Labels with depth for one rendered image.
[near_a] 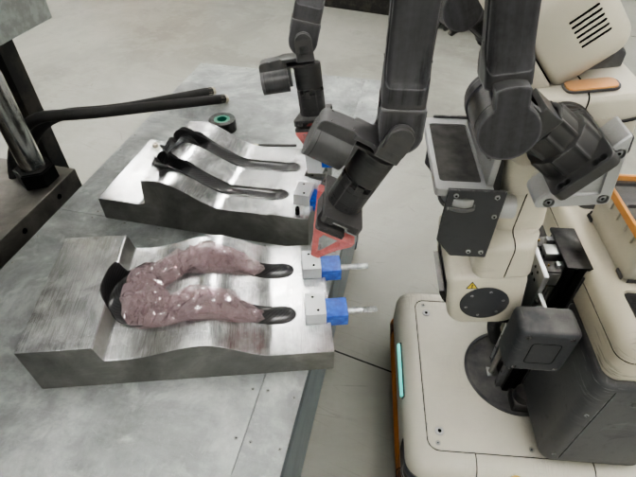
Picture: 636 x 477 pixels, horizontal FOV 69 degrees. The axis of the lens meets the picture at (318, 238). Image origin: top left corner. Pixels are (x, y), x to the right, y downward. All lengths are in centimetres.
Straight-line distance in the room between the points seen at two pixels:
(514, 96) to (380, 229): 174
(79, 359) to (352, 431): 105
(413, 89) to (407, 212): 184
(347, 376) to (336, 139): 125
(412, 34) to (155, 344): 60
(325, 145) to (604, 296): 69
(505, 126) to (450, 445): 97
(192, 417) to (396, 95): 59
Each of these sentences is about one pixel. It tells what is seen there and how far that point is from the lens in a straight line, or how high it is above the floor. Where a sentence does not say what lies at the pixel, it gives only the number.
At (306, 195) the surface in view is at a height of 92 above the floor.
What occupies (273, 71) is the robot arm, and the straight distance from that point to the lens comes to 102.
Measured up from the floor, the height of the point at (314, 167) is 92.
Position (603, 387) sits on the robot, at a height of 67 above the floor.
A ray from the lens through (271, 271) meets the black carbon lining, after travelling 93.
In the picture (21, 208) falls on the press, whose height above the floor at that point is 78.
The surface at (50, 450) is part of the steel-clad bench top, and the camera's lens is 90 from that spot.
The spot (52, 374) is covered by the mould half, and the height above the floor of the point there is 84.
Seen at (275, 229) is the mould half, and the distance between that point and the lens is 102.
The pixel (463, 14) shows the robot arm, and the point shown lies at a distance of 101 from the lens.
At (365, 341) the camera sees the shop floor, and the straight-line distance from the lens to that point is 186.
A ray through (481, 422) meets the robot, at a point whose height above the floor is 28.
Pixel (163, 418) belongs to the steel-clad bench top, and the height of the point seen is 80.
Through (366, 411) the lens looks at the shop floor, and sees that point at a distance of 172.
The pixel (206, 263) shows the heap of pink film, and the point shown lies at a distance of 89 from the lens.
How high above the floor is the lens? 154
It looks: 44 degrees down
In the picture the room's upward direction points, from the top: straight up
